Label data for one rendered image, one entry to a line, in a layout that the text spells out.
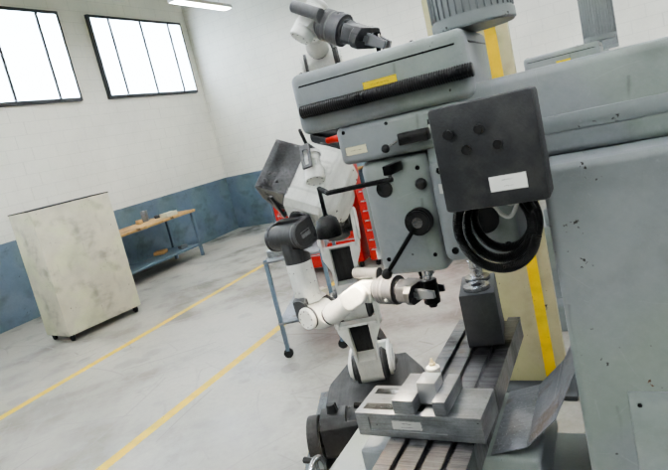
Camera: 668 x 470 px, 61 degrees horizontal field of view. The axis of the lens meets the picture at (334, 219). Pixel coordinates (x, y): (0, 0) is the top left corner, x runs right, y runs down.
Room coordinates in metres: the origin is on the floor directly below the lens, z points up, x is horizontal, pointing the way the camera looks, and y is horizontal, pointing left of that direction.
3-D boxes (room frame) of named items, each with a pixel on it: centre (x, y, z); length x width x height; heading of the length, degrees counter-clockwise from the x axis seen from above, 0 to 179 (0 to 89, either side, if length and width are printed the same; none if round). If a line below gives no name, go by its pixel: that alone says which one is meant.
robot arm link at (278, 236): (1.91, 0.16, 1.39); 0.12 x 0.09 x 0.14; 49
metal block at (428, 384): (1.41, -0.15, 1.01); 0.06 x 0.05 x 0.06; 150
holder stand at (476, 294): (1.92, -0.44, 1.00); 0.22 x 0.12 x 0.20; 162
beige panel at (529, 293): (3.14, -0.93, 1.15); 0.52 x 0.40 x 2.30; 62
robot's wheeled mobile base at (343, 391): (2.40, -0.02, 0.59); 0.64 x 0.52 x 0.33; 173
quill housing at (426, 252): (1.54, -0.22, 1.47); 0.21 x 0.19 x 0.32; 152
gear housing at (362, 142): (1.52, -0.26, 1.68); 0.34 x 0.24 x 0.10; 62
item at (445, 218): (1.45, -0.39, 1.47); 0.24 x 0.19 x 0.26; 152
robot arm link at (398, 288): (1.60, -0.15, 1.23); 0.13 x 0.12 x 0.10; 137
